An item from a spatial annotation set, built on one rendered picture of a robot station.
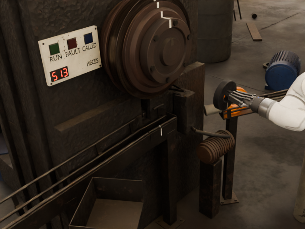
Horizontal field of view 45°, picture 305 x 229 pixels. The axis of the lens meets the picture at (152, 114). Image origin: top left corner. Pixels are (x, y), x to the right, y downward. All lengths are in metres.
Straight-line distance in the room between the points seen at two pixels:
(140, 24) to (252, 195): 1.45
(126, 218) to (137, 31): 0.74
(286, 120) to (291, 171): 1.15
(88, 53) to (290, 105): 0.89
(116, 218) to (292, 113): 0.85
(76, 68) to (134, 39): 0.27
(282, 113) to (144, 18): 0.71
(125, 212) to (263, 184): 1.32
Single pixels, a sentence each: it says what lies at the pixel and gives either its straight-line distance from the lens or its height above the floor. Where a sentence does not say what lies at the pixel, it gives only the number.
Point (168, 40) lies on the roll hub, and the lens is 1.54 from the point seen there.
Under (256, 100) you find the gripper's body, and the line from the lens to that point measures 1.73.
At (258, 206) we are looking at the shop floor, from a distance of 2.44.
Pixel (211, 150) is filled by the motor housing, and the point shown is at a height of 0.51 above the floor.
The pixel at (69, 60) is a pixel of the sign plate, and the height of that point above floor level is 1.14.
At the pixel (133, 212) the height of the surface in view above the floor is 0.60.
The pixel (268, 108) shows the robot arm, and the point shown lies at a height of 0.85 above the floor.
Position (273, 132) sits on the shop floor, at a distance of 3.16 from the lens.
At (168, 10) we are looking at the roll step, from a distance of 1.59.
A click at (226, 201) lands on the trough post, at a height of 0.01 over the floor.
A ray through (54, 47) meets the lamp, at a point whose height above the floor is 1.21.
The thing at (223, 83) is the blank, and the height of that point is 0.90.
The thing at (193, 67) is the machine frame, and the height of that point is 0.87.
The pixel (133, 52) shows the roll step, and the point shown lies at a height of 1.15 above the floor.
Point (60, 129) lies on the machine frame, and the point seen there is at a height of 0.87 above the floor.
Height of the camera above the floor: 1.64
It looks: 29 degrees down
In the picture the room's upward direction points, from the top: 3 degrees counter-clockwise
